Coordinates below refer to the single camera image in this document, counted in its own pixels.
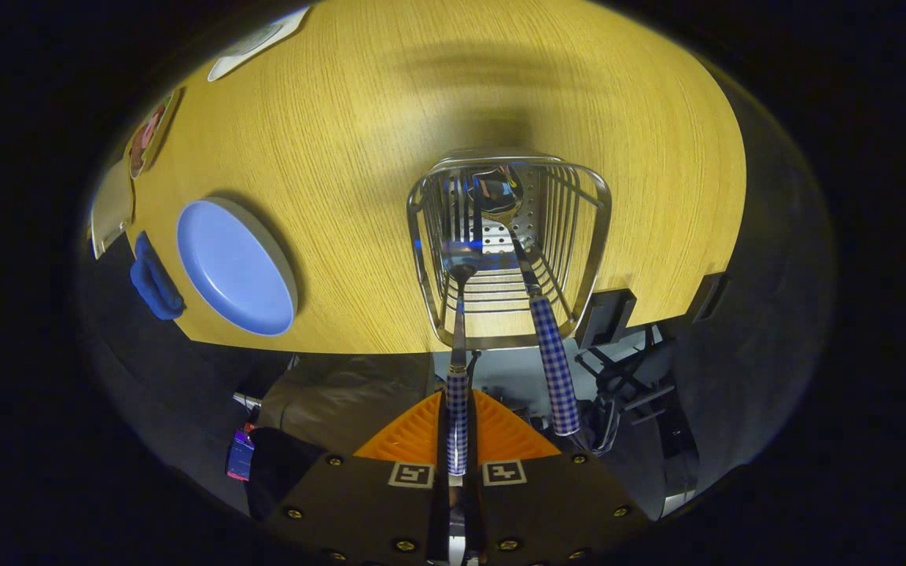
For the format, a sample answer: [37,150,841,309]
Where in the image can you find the metal wire cutlery rack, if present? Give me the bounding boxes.
[407,149,613,351]

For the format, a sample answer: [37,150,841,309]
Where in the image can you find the lit screen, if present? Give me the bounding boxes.
[225,424,257,482]

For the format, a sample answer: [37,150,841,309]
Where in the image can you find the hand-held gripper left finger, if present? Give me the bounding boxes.
[264,389,454,566]

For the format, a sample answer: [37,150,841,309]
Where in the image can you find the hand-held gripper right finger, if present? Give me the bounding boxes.
[465,389,650,566]

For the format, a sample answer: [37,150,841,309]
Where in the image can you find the black table clamp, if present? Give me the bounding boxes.
[576,289,637,349]
[689,271,731,323]

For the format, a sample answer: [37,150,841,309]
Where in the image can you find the folded blue cloth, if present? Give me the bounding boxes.
[129,231,186,322]

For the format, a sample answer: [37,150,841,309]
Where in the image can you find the round blue plate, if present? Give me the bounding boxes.
[176,197,300,337]

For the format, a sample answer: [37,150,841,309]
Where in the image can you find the white toaster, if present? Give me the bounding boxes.
[90,157,136,260]

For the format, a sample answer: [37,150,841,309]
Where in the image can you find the oval cream food plate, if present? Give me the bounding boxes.
[127,88,180,180]

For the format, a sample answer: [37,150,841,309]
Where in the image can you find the person's khaki trousers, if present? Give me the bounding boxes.
[260,352,436,457]

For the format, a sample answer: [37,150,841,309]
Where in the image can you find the spoon with blue checked handle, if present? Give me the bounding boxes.
[470,167,584,438]

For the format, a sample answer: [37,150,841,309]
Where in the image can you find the white coaster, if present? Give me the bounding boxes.
[207,6,312,83]

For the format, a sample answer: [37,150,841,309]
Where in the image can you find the fork with blue checked handle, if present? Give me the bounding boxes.
[439,177,487,563]

